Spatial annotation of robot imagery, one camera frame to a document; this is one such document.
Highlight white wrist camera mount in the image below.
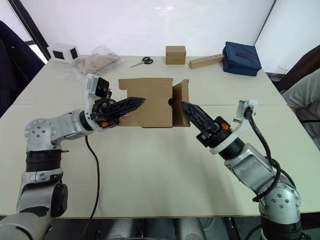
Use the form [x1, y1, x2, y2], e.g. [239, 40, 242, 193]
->
[209, 99, 259, 155]
[83, 73, 119, 132]

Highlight clear drinking glass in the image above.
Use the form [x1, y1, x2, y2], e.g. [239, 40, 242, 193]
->
[275, 63, 290, 76]

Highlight white cube black squares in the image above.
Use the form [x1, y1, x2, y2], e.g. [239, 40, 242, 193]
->
[47, 42, 81, 64]

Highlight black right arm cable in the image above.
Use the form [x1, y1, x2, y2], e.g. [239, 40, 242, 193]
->
[245, 106, 299, 203]

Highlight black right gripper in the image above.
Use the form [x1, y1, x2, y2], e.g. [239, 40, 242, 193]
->
[180, 100, 234, 149]

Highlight dark jacket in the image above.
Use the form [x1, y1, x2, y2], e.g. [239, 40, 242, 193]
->
[0, 20, 46, 119]

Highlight small closed cardboard box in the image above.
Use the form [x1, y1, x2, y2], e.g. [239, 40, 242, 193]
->
[165, 45, 187, 66]

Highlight person in grey shirt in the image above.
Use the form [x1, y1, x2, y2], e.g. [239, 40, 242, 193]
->
[281, 68, 320, 152]

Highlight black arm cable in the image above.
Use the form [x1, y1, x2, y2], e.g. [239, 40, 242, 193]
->
[245, 106, 299, 203]
[81, 135, 101, 237]

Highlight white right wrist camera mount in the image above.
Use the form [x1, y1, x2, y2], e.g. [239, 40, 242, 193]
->
[209, 99, 259, 155]

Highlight black frame post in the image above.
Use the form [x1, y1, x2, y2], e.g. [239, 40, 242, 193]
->
[6, 0, 52, 61]

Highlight open brown cardboard box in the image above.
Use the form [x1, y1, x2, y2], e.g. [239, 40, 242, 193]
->
[117, 77, 192, 129]

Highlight navy blue fabric bag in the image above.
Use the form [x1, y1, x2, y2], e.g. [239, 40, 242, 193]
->
[221, 41, 263, 77]

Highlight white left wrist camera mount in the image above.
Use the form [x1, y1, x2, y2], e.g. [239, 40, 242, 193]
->
[83, 73, 119, 132]

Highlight black handled scissors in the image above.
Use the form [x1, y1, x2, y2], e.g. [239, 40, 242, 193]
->
[129, 56, 154, 69]

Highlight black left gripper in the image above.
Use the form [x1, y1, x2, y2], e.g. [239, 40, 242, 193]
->
[90, 96, 147, 127]

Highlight clear plastic bag brown contents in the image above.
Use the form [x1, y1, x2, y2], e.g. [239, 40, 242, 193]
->
[62, 44, 124, 81]

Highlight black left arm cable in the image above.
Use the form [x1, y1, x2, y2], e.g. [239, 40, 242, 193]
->
[81, 135, 101, 237]

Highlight wooden block with holes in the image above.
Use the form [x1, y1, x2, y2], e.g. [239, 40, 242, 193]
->
[188, 53, 225, 70]

